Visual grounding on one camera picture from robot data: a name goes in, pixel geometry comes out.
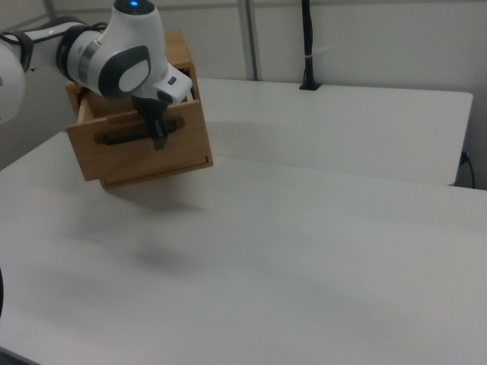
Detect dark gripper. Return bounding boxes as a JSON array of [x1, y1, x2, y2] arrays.
[[131, 94, 170, 151]]

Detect black metal drawer handle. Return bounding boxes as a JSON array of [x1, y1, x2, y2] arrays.
[[99, 117, 186, 146]]

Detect wooden drawer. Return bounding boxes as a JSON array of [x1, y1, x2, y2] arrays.
[[65, 90, 213, 183]]

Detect wooden drawer cabinet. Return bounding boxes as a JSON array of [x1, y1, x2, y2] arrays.
[[65, 30, 214, 191]]

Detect grey partition frame post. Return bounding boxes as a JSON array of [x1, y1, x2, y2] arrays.
[[238, 0, 261, 81]]

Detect black camera pole with clamp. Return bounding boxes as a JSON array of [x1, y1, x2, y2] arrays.
[[298, 0, 323, 92]]

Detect black power cable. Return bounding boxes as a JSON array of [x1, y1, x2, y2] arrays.
[[460, 151, 477, 188]]

